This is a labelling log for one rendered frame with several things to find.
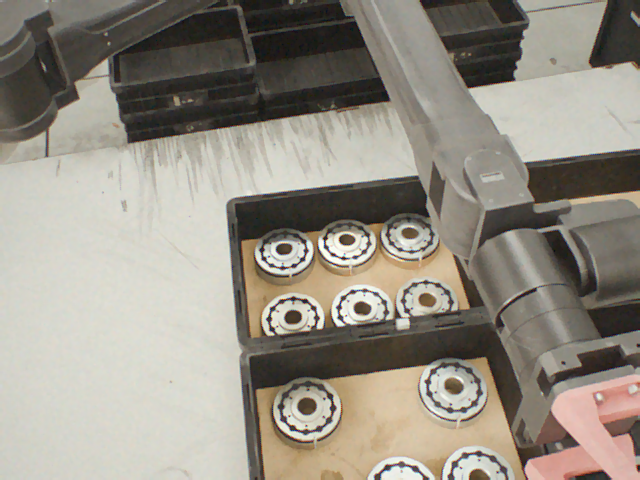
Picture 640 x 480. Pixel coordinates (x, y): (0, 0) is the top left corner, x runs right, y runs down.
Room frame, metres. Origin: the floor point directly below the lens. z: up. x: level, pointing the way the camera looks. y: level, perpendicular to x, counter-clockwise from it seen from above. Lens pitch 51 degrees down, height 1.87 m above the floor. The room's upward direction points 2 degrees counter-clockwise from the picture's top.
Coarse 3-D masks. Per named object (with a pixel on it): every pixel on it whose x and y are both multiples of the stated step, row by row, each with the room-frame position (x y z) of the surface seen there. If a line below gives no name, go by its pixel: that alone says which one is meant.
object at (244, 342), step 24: (288, 192) 0.87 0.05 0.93; (312, 192) 0.86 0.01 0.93; (336, 192) 0.87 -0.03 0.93; (240, 288) 0.67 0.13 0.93; (240, 312) 0.63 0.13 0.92; (456, 312) 0.61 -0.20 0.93; (480, 312) 0.61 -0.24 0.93; (240, 336) 0.58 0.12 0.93; (264, 336) 0.58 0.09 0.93; (288, 336) 0.58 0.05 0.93; (312, 336) 0.58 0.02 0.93
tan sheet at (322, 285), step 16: (256, 240) 0.84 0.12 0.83; (448, 256) 0.79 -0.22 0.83; (256, 272) 0.77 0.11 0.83; (320, 272) 0.77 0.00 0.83; (368, 272) 0.76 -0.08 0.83; (384, 272) 0.76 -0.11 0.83; (400, 272) 0.76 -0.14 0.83; (416, 272) 0.76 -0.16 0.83; (432, 272) 0.76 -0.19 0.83; (448, 272) 0.76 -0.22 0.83; (256, 288) 0.74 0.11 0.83; (272, 288) 0.74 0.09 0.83; (288, 288) 0.74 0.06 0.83; (304, 288) 0.73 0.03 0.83; (320, 288) 0.73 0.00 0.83; (336, 288) 0.73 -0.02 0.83; (384, 288) 0.73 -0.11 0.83; (256, 304) 0.70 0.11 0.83; (320, 304) 0.70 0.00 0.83; (464, 304) 0.69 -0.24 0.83; (256, 320) 0.67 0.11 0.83; (256, 336) 0.64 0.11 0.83
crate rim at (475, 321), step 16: (448, 320) 0.60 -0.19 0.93; (464, 320) 0.60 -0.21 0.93; (480, 320) 0.59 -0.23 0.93; (336, 336) 0.58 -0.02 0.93; (352, 336) 0.57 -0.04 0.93; (368, 336) 0.58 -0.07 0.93; (384, 336) 0.57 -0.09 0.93; (400, 336) 0.57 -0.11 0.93; (256, 352) 0.55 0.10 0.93; (272, 352) 0.55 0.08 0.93; (288, 352) 0.55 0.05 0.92; (240, 368) 0.53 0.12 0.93; (512, 368) 0.51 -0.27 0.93; (256, 448) 0.41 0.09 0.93; (544, 448) 0.40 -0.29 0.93; (256, 464) 0.38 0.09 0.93
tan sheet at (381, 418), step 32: (352, 384) 0.55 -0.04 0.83; (384, 384) 0.55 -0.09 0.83; (416, 384) 0.55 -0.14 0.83; (352, 416) 0.50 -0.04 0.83; (384, 416) 0.49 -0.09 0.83; (416, 416) 0.49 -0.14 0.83; (288, 448) 0.45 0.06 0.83; (320, 448) 0.45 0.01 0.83; (352, 448) 0.44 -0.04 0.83; (384, 448) 0.44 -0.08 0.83; (416, 448) 0.44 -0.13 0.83; (448, 448) 0.44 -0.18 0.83; (512, 448) 0.44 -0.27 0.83
